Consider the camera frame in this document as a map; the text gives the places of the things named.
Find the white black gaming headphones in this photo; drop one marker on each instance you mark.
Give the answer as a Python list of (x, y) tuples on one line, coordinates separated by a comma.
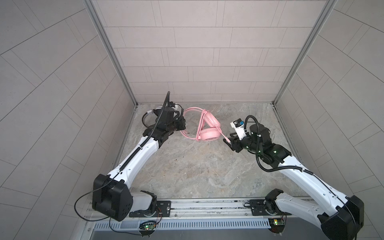
[(151, 118)]

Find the pink headphones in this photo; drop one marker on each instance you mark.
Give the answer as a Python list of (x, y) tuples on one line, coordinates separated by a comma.
[(209, 128)]

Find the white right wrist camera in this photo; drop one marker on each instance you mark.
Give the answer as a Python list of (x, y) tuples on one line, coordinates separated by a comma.
[(240, 130)]

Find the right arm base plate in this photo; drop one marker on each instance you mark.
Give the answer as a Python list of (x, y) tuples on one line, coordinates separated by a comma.
[(259, 208)]

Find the aluminium right corner post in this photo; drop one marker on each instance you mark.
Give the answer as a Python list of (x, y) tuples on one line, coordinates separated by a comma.
[(324, 14)]

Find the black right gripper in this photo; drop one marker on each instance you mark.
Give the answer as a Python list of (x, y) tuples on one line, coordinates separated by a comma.
[(236, 141)]

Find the right circuit board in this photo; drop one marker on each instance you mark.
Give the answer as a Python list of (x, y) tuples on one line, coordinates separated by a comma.
[(277, 225)]

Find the left circuit board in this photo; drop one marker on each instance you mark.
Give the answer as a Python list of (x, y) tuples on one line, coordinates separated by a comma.
[(148, 226)]

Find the aluminium left corner post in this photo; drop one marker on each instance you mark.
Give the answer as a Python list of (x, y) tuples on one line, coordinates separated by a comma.
[(90, 7)]

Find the circuit board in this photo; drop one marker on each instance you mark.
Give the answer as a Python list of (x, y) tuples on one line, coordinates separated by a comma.
[(148, 226), (277, 225)]

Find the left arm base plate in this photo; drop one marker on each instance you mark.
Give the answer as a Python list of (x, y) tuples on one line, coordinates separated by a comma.
[(162, 209)]

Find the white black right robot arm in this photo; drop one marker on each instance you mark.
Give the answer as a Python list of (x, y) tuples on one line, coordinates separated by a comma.
[(339, 216)]

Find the aluminium corner post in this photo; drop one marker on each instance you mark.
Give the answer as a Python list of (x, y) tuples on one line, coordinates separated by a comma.
[(324, 14), (90, 7)]

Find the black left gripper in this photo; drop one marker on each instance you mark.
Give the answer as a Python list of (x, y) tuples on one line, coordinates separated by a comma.
[(181, 121)]

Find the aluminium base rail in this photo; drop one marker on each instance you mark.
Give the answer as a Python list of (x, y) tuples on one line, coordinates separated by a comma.
[(207, 210)]

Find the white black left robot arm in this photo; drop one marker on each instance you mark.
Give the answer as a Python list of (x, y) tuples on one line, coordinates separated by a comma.
[(111, 193)]

